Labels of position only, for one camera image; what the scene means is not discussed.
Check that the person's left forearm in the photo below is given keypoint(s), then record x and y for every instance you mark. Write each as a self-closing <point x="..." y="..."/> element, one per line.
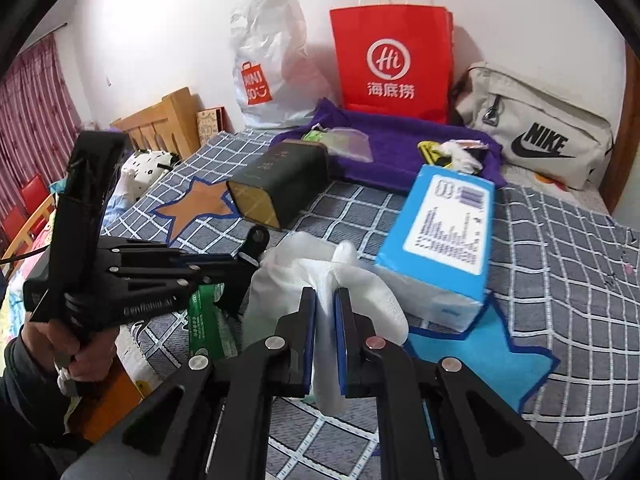
<point x="25" y="410"/>

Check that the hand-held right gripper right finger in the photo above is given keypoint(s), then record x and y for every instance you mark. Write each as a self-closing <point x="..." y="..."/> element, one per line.
<point x="345" y="342"/>

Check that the blue cardboard box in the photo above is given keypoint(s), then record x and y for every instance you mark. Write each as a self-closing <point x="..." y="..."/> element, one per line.
<point x="440" y="250"/>

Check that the brown wooden door frame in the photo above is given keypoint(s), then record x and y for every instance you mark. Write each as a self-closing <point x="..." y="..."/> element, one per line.
<point x="622" y="160"/>

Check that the white plastic shopping bag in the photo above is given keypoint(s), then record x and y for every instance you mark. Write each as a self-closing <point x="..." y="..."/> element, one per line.
<point x="280" y="75"/>

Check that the red chair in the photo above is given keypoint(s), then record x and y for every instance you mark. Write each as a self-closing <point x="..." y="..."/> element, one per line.
<point x="20" y="215"/>

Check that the white spotted pillow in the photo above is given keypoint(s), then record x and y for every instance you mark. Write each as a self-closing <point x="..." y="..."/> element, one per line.
<point x="145" y="172"/>

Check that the wooden headboard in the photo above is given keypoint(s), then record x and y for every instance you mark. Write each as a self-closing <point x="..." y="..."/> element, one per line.
<point x="160" y="120"/>

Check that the patterned flat box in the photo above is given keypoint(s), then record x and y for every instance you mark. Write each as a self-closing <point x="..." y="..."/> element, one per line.
<point x="210" y="127"/>

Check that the purple towel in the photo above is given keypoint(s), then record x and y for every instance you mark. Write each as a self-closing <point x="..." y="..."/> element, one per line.
<point x="395" y="160"/>

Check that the red paper shopping bag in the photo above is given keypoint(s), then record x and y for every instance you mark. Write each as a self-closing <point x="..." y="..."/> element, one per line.
<point x="395" y="50"/>

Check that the clear pouch with green contents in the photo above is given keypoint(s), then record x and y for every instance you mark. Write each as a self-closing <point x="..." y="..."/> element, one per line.
<point x="350" y="145"/>

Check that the dark green tea tin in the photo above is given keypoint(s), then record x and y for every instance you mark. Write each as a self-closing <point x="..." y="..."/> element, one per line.
<point x="280" y="185"/>

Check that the white sock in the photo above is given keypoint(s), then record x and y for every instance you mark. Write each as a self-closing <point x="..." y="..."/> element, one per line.
<point x="462" y="160"/>

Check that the grey waist bag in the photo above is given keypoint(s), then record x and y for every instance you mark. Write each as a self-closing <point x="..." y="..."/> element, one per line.
<point x="540" y="125"/>

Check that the white tissue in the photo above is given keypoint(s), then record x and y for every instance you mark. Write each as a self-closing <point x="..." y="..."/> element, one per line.
<point x="365" y="290"/>

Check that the grey checked bedsheet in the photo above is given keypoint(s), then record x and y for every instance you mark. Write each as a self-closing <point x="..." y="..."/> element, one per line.
<point x="550" y="270"/>

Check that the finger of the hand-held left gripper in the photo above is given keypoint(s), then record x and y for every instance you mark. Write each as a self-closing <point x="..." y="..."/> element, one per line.
<point x="252" y="247"/>
<point x="235" y="292"/>

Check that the red patterned curtain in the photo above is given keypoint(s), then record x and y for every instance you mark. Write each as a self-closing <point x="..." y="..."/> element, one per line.
<point x="35" y="110"/>

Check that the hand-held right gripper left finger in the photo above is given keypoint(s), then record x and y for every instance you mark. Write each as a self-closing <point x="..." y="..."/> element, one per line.
<point x="307" y="342"/>

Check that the person's left hand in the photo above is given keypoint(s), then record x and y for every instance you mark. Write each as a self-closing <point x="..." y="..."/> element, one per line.
<point x="100" y="357"/>

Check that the green tissue packet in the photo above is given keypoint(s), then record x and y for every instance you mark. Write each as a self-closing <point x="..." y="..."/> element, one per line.
<point x="314" y="136"/>

